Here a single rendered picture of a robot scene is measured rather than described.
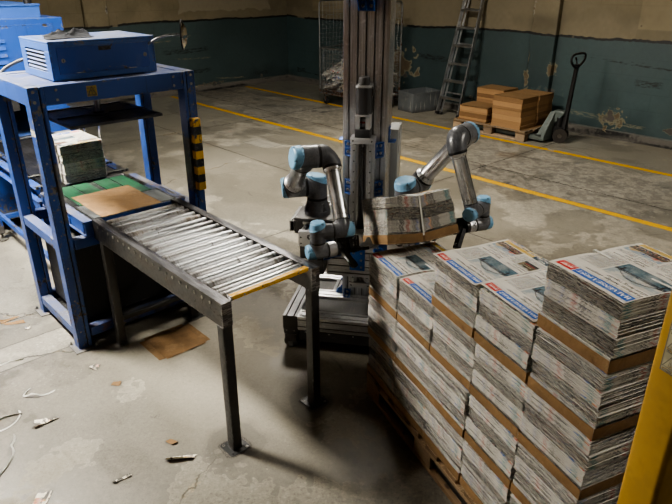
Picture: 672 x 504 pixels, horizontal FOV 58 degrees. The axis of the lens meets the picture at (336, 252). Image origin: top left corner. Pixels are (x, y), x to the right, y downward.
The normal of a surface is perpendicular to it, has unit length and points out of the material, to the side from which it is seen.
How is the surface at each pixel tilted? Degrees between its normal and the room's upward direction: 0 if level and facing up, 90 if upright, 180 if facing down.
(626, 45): 90
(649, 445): 90
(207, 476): 0
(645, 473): 90
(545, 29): 90
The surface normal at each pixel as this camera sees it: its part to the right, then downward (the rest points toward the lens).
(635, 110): -0.74, 0.28
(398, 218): 0.35, 0.02
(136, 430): 0.00, -0.91
